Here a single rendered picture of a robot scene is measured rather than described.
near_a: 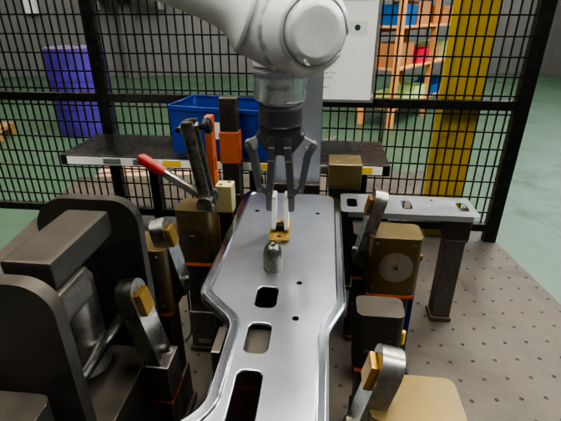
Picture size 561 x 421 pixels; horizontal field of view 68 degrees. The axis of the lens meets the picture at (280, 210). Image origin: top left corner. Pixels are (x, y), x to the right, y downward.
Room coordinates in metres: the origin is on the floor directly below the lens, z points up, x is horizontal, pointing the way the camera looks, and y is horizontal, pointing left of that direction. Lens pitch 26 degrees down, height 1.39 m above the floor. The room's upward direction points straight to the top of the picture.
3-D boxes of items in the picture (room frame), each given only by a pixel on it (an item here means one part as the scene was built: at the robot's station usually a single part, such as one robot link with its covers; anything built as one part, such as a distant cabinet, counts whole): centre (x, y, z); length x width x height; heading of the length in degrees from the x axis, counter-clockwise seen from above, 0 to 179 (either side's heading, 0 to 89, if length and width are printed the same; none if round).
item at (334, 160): (0.97, -0.16, 0.88); 0.08 x 0.08 x 0.36; 84
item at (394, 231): (0.63, -0.21, 0.87); 0.12 x 0.07 x 0.35; 84
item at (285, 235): (0.71, 0.00, 1.01); 0.08 x 0.04 x 0.01; 174
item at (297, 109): (0.71, 0.00, 1.20); 0.08 x 0.07 x 0.09; 84
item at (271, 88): (0.71, 0.00, 1.28); 0.09 x 0.09 x 0.06
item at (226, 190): (0.80, 0.12, 0.88); 0.04 x 0.04 x 0.37; 84
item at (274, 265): (0.58, 0.01, 1.02); 0.03 x 0.03 x 0.07
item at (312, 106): (0.97, -0.04, 1.17); 0.12 x 0.01 x 0.34; 84
